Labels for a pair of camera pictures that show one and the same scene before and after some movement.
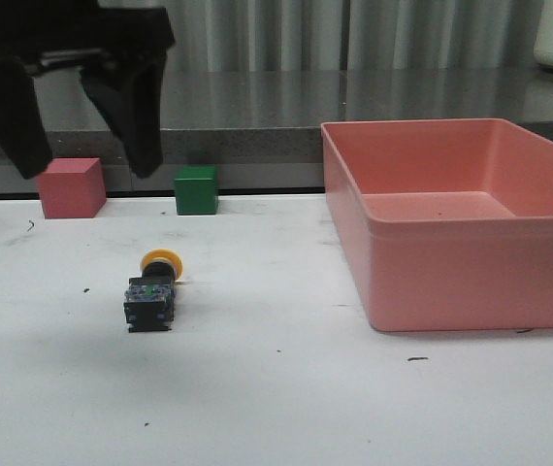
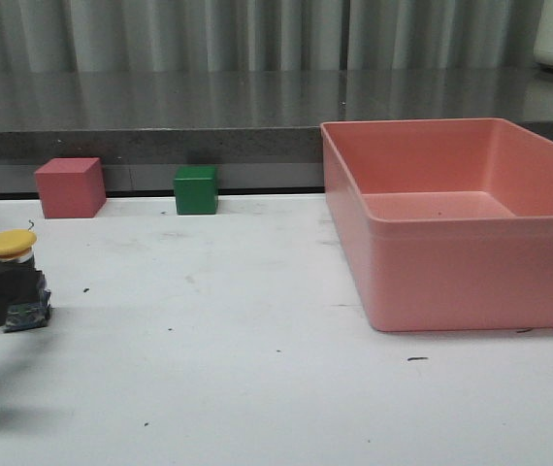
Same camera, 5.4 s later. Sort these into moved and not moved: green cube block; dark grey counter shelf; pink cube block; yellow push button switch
Moved: yellow push button switch
Not moved: green cube block; pink cube block; dark grey counter shelf
